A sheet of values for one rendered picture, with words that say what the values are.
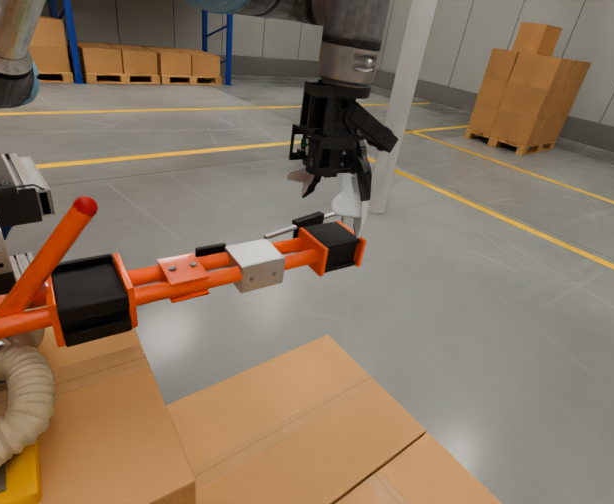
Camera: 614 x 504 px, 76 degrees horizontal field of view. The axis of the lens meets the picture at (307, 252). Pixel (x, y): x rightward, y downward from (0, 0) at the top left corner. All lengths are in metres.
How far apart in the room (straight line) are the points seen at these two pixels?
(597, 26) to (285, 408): 9.15
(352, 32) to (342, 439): 0.85
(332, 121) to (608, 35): 9.09
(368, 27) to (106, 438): 0.56
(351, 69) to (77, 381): 0.53
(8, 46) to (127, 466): 0.75
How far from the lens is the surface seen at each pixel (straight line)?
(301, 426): 1.04
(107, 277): 0.53
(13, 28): 0.94
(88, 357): 0.65
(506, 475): 1.89
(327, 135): 0.54
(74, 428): 0.57
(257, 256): 0.57
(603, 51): 9.54
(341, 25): 0.53
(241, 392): 1.09
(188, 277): 0.53
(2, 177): 1.00
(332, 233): 0.64
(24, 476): 0.53
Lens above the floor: 1.39
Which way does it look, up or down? 30 degrees down
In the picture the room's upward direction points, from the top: 9 degrees clockwise
